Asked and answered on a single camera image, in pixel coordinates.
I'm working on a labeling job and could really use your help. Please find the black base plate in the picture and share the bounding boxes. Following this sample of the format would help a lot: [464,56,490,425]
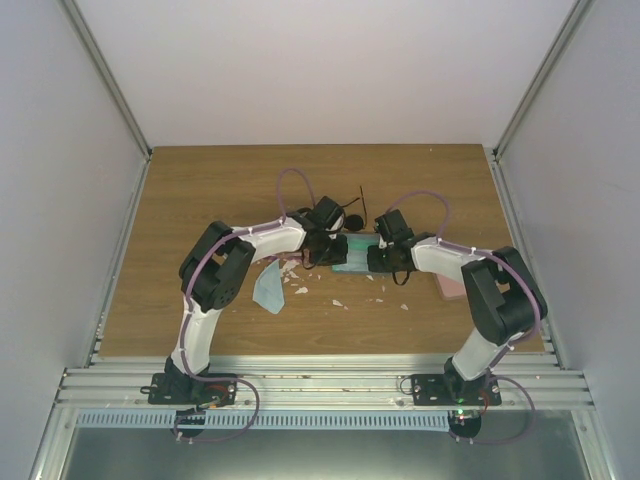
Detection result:
[399,374,502,407]
[140,372,238,407]

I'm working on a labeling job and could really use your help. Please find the pink clear glasses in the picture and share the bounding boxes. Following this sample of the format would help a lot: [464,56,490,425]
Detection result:
[264,252,302,265]

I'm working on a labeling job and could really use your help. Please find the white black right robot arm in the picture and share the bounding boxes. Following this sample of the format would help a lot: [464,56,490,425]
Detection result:
[367,210,548,405]

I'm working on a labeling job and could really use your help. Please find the left aluminium corner post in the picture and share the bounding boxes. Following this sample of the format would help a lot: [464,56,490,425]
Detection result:
[59,0,153,161]

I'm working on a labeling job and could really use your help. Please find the aluminium corner post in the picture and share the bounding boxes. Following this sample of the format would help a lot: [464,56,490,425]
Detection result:
[492,0,594,163]
[59,0,153,161]

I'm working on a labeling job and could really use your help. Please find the grey slotted cable duct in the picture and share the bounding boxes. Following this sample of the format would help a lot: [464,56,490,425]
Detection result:
[76,409,449,432]

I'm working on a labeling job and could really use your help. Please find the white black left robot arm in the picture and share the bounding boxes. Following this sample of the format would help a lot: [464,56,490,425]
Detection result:
[161,196,347,404]

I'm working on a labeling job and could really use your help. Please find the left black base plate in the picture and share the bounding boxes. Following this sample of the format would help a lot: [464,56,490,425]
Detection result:
[140,372,238,407]

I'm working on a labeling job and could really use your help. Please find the aluminium table edge rail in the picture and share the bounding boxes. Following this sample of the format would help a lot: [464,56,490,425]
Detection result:
[55,353,594,411]

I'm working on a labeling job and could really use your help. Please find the pink glasses case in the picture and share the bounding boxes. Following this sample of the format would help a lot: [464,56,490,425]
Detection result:
[434,274,466,301]

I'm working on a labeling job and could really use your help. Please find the light blue cleaning cloth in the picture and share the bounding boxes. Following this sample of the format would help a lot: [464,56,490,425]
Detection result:
[252,261,285,315]

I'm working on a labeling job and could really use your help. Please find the black sunglasses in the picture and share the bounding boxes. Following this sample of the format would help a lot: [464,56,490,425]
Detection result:
[341,186,368,233]

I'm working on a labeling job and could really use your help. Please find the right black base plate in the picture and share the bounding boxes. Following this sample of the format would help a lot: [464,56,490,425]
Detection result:
[399,374,502,407]

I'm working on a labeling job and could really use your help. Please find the right aluminium corner post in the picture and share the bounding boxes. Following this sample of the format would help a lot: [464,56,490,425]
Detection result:
[492,0,594,163]

